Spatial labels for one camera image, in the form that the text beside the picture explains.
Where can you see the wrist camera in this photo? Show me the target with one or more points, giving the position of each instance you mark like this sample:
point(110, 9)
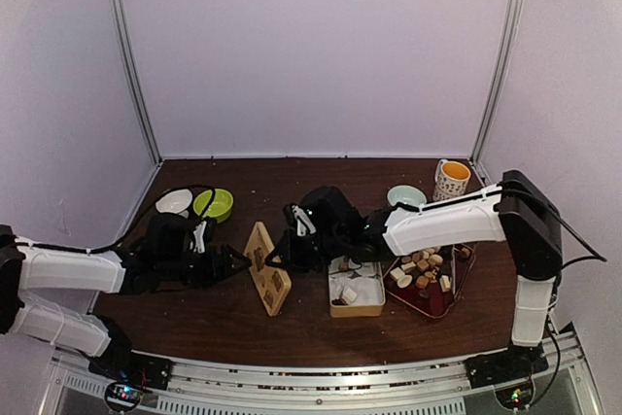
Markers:
point(298, 219)
point(203, 234)

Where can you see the tan tin box with paper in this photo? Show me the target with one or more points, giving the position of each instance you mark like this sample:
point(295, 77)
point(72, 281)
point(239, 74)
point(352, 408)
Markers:
point(365, 279)

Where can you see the patterned mug yellow inside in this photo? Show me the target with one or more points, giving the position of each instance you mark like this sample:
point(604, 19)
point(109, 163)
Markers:
point(451, 179)

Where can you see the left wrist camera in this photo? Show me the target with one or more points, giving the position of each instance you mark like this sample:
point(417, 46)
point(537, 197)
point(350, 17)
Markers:
point(203, 234)

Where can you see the aluminium frame post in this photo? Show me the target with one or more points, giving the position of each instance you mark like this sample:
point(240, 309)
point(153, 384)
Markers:
point(130, 70)
point(511, 21)

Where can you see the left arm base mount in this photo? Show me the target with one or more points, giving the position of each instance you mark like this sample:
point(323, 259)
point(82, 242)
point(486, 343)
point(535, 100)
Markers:
point(139, 371)

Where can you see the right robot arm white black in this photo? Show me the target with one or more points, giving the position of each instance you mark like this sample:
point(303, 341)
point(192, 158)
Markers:
point(325, 226)

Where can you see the metal tongs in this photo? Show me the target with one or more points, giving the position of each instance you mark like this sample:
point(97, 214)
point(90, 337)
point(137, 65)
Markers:
point(454, 272)

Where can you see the small white bowl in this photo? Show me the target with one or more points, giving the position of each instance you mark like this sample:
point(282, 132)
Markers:
point(175, 202)

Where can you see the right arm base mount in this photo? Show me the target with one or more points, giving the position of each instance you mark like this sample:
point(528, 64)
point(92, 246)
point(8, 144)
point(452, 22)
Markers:
point(504, 366)

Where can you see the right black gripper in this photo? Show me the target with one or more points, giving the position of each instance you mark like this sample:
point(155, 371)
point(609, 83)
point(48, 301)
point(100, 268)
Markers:
point(289, 254)

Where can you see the tan bear tin lid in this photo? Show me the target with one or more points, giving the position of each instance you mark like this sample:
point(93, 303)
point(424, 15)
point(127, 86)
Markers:
point(273, 284)

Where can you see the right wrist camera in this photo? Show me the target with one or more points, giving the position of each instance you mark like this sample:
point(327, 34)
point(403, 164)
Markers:
point(298, 219)

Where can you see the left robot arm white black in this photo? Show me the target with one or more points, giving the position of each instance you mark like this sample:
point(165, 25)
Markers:
point(173, 250)

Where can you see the pale green ceramic bowl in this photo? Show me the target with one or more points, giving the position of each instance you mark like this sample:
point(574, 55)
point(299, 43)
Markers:
point(406, 194)

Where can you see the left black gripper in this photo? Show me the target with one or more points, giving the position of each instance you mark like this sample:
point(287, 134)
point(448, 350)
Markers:
point(222, 270)

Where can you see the white chocolate block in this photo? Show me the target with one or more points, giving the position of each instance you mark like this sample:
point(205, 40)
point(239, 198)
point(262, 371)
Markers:
point(401, 278)

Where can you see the lime green plastic bowl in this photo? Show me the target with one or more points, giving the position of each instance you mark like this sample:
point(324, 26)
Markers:
point(216, 204)

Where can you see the left aluminium frame post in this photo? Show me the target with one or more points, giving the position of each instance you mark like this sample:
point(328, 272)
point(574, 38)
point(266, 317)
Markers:
point(130, 70)

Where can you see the round brown chocolate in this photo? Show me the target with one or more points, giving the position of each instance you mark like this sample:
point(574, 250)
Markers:
point(422, 282)

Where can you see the red rectangular tray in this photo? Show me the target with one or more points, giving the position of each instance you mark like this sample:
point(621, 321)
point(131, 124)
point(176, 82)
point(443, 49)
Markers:
point(435, 300)

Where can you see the front aluminium rail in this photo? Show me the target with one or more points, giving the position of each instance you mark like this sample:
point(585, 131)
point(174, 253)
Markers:
point(429, 387)

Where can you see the right aluminium frame post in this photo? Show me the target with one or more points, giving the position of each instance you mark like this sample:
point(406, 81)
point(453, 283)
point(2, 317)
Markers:
point(511, 21)

